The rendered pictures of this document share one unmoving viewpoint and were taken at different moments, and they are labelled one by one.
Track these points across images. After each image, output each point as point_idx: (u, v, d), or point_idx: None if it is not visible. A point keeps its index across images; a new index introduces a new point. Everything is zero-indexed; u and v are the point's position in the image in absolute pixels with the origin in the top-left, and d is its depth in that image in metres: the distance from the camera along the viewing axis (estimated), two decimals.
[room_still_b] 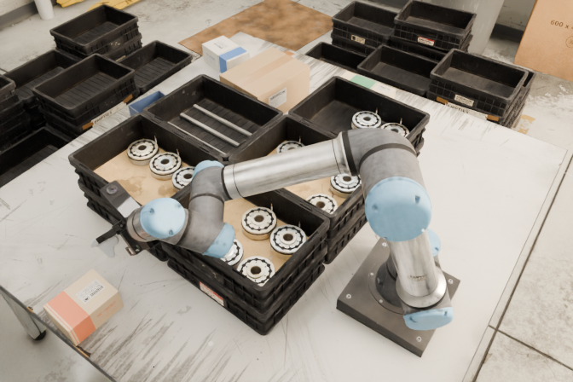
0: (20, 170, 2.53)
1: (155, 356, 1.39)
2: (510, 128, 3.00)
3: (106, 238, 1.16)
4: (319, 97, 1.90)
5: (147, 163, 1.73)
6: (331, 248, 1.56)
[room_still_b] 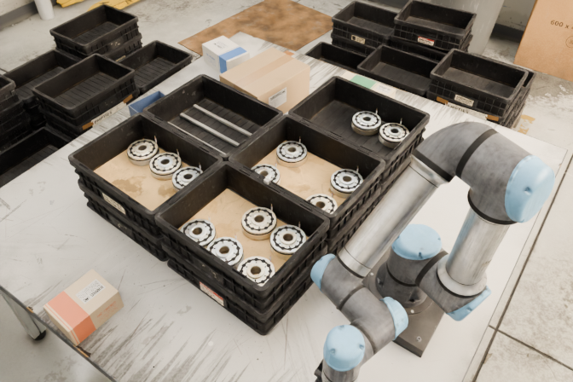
0: (20, 170, 2.53)
1: (155, 356, 1.39)
2: (510, 128, 3.00)
3: None
4: (319, 97, 1.90)
5: (147, 163, 1.73)
6: (331, 248, 1.56)
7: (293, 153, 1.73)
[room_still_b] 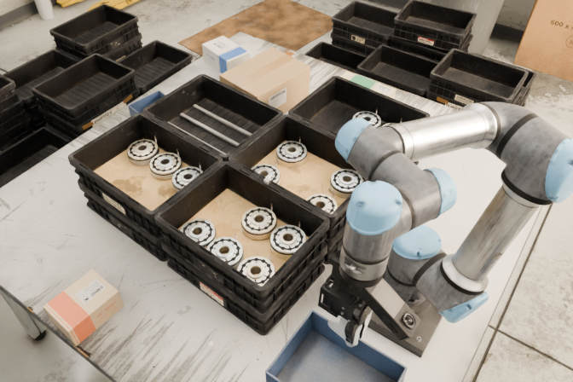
0: (20, 170, 2.53)
1: (155, 356, 1.39)
2: None
3: None
4: (319, 97, 1.90)
5: (147, 163, 1.73)
6: (331, 248, 1.56)
7: (293, 153, 1.73)
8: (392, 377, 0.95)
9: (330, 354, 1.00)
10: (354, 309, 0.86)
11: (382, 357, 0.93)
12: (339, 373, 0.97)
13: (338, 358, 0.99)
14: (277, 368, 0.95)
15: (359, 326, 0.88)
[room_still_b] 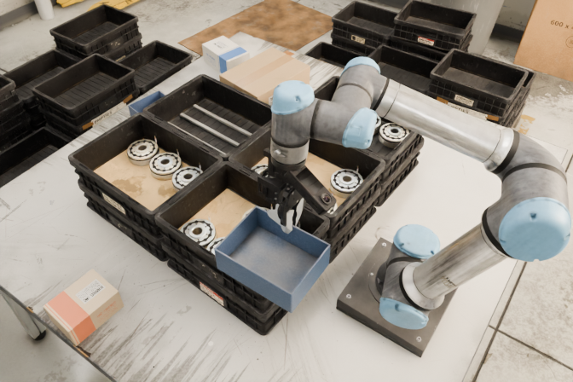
0: (20, 170, 2.53)
1: (155, 356, 1.39)
2: (510, 128, 3.00)
3: None
4: (319, 97, 1.90)
5: (147, 163, 1.73)
6: (331, 248, 1.56)
7: None
8: None
9: (271, 243, 1.20)
10: (283, 193, 1.07)
11: (311, 239, 1.14)
12: (278, 255, 1.17)
13: (279, 245, 1.19)
14: (226, 251, 1.15)
15: (288, 207, 1.08)
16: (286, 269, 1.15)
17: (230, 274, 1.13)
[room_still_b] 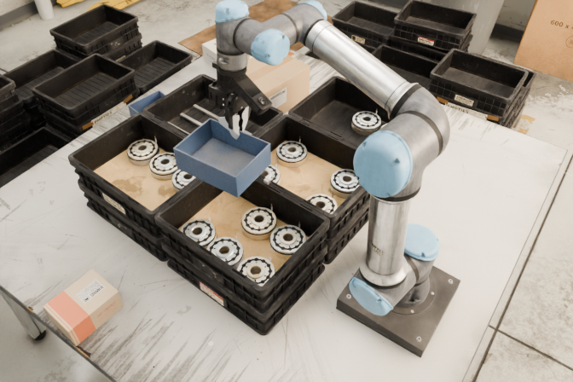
0: (20, 170, 2.53)
1: (155, 356, 1.39)
2: (510, 128, 3.00)
3: None
4: (319, 97, 1.90)
5: (147, 163, 1.73)
6: (331, 248, 1.56)
7: (293, 153, 1.73)
8: None
9: (223, 149, 1.42)
10: (228, 98, 1.29)
11: (255, 141, 1.36)
12: (228, 158, 1.40)
13: (229, 151, 1.42)
14: (184, 153, 1.37)
15: (234, 111, 1.30)
16: (234, 167, 1.37)
17: (188, 170, 1.35)
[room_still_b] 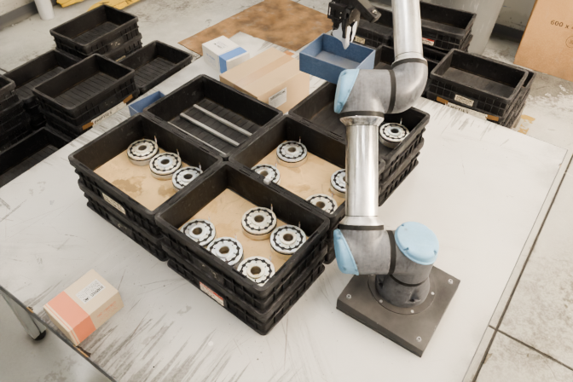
0: (20, 170, 2.53)
1: (155, 356, 1.39)
2: (510, 128, 3.00)
3: (356, 19, 1.73)
4: (319, 97, 1.90)
5: (147, 163, 1.73)
6: (331, 248, 1.56)
7: (293, 153, 1.73)
8: None
9: (333, 58, 1.78)
10: (346, 11, 1.64)
11: (361, 49, 1.71)
12: (338, 64, 1.75)
13: (338, 60, 1.77)
14: None
15: (349, 21, 1.66)
16: None
17: (309, 72, 1.71)
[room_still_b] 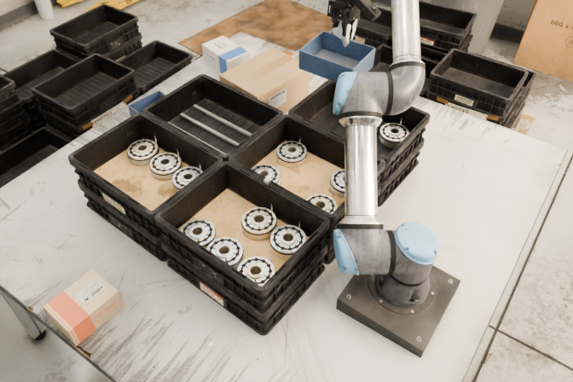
0: (20, 170, 2.53)
1: (155, 356, 1.39)
2: (510, 128, 3.00)
3: (356, 17, 1.72)
4: (319, 97, 1.90)
5: (147, 163, 1.73)
6: (331, 248, 1.56)
7: (293, 153, 1.73)
8: None
9: (333, 56, 1.77)
10: (346, 8, 1.64)
11: (361, 47, 1.71)
12: (338, 62, 1.75)
13: (338, 57, 1.77)
14: None
15: (349, 20, 1.65)
16: None
17: (309, 69, 1.70)
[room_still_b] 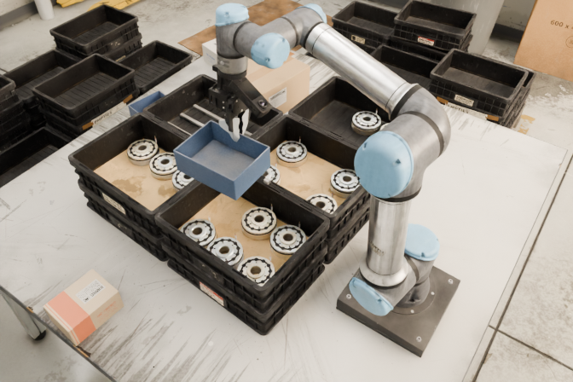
0: (20, 170, 2.53)
1: (155, 356, 1.39)
2: (510, 128, 3.00)
3: None
4: (319, 97, 1.90)
5: (147, 163, 1.73)
6: (331, 248, 1.56)
7: (293, 153, 1.73)
8: None
9: (224, 151, 1.43)
10: (228, 101, 1.30)
11: (255, 144, 1.37)
12: (228, 160, 1.40)
13: (229, 153, 1.42)
14: (184, 155, 1.38)
15: (234, 113, 1.31)
16: (234, 170, 1.38)
17: (188, 172, 1.36)
